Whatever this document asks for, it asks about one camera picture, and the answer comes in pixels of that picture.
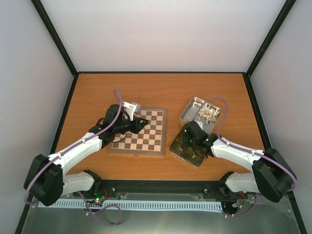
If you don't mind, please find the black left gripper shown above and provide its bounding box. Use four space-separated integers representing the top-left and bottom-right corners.
115 117 149 135

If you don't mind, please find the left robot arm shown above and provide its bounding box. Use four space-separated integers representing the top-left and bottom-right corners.
24 102 148 206

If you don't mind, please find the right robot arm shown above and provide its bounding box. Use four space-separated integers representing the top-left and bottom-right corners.
181 121 296 202

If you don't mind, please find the pile of dark chess pieces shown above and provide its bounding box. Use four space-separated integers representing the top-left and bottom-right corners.
171 131 208 161

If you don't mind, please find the wooden folding chess board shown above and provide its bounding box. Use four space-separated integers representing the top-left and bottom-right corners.
108 107 167 156

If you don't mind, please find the pile of white chess pieces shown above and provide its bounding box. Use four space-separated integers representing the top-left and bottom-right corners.
191 101 222 125

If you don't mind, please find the small green circuit board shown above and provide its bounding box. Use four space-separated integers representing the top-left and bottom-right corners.
86 191 107 204

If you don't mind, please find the gold tin tray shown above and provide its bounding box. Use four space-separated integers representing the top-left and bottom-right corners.
170 131 208 167

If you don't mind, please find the silver tin tray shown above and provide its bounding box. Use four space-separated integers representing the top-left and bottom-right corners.
179 97 216 134

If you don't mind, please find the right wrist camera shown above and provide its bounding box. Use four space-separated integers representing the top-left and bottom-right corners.
197 121 203 129

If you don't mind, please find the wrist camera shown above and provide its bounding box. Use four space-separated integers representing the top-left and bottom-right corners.
197 121 203 129
122 102 140 121

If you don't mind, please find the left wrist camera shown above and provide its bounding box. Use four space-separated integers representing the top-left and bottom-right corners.
122 102 140 121

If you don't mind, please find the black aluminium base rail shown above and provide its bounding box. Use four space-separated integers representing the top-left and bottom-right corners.
73 179 256 199

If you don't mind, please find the light blue cable duct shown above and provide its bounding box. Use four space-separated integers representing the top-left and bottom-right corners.
38 199 222 213

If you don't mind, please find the purple cable loop front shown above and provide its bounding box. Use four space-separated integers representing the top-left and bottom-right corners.
78 191 122 226

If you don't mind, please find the black frame post left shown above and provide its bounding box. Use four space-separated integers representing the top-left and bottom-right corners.
31 0 78 78

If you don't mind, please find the black frame post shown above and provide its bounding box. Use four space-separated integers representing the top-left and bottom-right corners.
246 0 296 78
31 0 78 78

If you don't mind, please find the black frame post right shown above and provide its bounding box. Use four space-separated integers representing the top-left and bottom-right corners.
246 0 296 78

